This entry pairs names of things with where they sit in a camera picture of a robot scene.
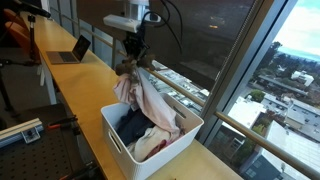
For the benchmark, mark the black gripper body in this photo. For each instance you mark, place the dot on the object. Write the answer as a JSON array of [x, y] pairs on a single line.
[[135, 43]]

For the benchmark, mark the pale pink thin cloth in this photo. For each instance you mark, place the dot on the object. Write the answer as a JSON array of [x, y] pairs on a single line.
[[153, 100]]

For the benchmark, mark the navy blue cloth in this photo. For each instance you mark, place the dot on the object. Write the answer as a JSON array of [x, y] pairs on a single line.
[[133, 126]]

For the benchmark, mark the white plastic storage container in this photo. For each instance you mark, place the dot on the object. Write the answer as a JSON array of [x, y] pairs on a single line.
[[140, 166]]

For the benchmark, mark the silver laptop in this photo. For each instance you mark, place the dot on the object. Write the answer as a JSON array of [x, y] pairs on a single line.
[[63, 56]]

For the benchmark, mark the dark roller blind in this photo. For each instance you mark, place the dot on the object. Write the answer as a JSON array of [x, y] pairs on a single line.
[[206, 33]]

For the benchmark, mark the white table leg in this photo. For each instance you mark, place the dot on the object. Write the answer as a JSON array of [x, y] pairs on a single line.
[[50, 83]]

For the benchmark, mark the red black clamp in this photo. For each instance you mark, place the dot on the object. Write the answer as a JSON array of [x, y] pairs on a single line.
[[65, 121]]

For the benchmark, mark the orange chair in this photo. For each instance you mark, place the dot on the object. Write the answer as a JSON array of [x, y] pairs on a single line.
[[20, 33]]

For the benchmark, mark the black stand leg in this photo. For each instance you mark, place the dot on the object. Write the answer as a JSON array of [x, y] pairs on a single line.
[[4, 90]]

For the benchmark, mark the black perforated breadboard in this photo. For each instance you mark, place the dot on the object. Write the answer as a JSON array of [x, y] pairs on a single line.
[[40, 160]]

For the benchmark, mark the metal window handrail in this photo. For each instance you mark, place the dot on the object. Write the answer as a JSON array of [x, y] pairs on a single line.
[[266, 144]]

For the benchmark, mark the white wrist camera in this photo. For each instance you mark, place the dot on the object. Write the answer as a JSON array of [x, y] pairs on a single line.
[[120, 22]]

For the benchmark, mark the grey window frame post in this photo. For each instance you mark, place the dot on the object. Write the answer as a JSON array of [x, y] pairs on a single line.
[[235, 66]]

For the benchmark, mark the black camera tripod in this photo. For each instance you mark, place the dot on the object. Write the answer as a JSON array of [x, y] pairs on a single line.
[[32, 43]]

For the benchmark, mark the aluminium extrusion rail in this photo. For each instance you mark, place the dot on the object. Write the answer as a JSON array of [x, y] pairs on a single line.
[[13, 133]]

